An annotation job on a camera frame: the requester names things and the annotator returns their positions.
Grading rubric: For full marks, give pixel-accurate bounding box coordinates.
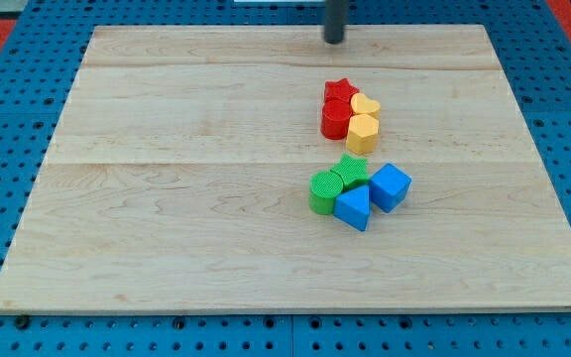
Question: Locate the yellow hexagon block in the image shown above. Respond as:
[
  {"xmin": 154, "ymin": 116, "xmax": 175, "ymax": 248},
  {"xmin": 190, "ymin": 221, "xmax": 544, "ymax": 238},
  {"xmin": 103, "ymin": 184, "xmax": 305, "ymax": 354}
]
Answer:
[{"xmin": 346, "ymin": 114, "xmax": 380, "ymax": 155}]

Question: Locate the red star block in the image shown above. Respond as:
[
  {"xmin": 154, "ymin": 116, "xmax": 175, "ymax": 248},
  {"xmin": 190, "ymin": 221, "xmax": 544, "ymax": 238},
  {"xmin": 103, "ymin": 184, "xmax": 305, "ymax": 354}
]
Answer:
[{"xmin": 324, "ymin": 78, "xmax": 360, "ymax": 103}]

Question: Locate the blue triangle block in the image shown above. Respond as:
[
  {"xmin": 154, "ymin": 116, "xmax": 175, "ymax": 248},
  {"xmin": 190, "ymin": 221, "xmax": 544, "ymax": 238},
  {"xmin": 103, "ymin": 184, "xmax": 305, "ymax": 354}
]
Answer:
[{"xmin": 333, "ymin": 185, "xmax": 370, "ymax": 232}]

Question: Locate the yellow heart block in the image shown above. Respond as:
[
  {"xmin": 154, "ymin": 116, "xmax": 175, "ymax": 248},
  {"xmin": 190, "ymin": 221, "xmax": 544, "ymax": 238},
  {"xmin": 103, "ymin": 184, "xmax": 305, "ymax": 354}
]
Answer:
[{"xmin": 350, "ymin": 92, "xmax": 382, "ymax": 119}]

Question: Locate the light wooden board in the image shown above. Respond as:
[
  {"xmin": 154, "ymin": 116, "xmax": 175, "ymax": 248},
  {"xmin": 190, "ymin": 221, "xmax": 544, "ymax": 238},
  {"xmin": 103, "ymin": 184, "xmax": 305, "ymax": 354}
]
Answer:
[{"xmin": 0, "ymin": 25, "xmax": 571, "ymax": 315}]

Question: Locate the blue cube block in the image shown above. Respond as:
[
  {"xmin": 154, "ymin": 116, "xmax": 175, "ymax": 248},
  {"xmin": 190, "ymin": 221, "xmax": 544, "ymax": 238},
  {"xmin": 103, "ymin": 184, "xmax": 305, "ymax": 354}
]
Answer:
[{"xmin": 369, "ymin": 163, "xmax": 412, "ymax": 213}]

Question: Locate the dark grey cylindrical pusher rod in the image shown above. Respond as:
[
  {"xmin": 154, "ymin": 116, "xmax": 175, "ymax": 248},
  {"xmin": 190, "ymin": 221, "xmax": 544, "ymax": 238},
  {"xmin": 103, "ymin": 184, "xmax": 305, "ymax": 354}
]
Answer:
[{"xmin": 323, "ymin": 0, "xmax": 348, "ymax": 45}]

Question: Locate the green cylinder block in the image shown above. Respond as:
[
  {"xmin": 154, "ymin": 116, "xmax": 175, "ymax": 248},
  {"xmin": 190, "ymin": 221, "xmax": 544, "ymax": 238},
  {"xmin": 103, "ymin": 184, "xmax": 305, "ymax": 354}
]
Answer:
[{"xmin": 308, "ymin": 171, "xmax": 344, "ymax": 215}]

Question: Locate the red cylinder block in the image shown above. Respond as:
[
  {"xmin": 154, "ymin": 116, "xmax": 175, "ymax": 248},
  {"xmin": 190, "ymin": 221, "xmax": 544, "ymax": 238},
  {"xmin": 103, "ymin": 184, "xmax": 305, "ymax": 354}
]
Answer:
[{"xmin": 320, "ymin": 100, "xmax": 352, "ymax": 140}]

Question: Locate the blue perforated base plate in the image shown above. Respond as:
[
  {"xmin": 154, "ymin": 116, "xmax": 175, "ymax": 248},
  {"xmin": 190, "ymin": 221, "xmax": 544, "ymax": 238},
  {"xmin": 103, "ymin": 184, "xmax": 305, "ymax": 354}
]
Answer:
[{"xmin": 0, "ymin": 0, "xmax": 571, "ymax": 356}]

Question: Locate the green star block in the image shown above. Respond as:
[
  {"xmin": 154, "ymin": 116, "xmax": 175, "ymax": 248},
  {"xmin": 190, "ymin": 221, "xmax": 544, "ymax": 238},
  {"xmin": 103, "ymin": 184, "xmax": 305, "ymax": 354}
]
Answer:
[{"xmin": 330, "ymin": 154, "xmax": 370, "ymax": 191}]

